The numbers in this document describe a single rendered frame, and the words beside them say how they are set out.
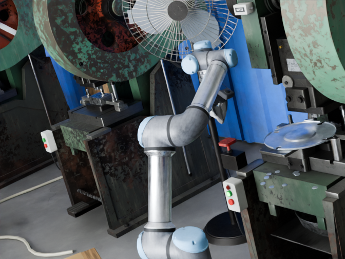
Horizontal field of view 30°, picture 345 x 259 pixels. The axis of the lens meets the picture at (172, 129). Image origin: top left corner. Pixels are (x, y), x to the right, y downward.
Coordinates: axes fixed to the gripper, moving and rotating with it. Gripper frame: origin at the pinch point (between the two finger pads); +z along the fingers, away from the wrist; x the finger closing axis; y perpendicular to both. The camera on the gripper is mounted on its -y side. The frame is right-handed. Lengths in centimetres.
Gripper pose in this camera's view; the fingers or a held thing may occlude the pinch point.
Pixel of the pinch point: (223, 121)
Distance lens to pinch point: 278.2
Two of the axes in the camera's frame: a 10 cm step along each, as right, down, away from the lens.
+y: -6.1, -1.1, 7.8
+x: -7.6, 3.7, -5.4
